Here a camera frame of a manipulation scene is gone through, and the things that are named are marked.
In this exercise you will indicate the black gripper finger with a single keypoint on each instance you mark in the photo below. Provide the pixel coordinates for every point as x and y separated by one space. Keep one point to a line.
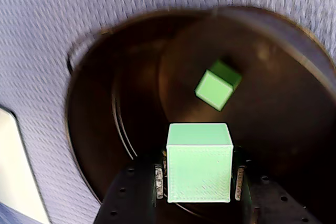
131 195
273 205

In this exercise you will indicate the small green cube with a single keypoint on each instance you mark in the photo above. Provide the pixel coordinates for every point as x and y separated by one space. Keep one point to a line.
199 169
214 90

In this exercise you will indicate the white round plate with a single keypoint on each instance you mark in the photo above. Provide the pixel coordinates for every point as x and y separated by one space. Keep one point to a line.
15 155

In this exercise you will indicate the black round metal container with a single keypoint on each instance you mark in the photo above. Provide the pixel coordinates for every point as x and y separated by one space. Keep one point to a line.
131 90

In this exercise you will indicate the blue woven table cloth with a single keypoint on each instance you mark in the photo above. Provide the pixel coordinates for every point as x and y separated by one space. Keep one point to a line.
52 24

